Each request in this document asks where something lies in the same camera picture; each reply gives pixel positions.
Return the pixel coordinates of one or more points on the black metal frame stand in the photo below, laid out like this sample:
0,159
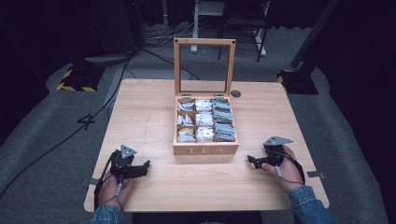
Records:
246,25

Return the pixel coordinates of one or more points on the person's right hand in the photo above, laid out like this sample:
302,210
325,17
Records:
289,171

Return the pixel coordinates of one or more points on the yellow tea bag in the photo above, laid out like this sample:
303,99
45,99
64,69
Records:
181,131

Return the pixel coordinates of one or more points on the wooden tea box with lid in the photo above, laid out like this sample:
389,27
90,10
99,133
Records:
205,150

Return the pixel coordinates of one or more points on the grey tape piece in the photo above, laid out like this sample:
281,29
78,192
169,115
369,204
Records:
90,182
317,174

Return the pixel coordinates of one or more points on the stand base with hazard stripes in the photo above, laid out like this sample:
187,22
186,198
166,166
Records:
79,77
297,81

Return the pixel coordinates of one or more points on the person's left hand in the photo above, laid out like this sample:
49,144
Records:
113,189

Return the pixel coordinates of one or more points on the round grey table grommet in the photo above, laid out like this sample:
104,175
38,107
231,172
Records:
235,93

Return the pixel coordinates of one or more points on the group of white tea bags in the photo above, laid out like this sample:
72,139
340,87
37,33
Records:
204,119

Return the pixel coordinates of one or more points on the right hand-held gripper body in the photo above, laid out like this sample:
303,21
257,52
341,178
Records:
274,152

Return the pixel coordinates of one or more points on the white metal stand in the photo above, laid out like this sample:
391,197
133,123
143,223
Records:
199,25

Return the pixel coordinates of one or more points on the stack of grey tea packets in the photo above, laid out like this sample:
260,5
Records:
223,121

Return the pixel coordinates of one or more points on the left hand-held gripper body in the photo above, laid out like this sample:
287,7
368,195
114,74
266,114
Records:
124,161

